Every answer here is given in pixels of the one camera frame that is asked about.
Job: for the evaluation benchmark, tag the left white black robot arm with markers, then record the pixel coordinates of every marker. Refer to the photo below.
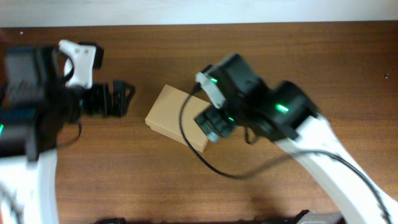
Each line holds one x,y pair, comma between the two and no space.
46,88

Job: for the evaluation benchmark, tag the brown cardboard box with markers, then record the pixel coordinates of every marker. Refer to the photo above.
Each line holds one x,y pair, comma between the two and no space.
163,117

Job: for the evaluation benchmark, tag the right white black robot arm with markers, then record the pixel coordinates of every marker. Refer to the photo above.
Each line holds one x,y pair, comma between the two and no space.
286,116

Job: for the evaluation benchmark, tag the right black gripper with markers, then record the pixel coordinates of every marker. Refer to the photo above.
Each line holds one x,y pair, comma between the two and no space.
222,126

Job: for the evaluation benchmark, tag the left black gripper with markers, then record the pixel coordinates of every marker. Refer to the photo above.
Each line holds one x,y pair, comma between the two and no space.
105,106

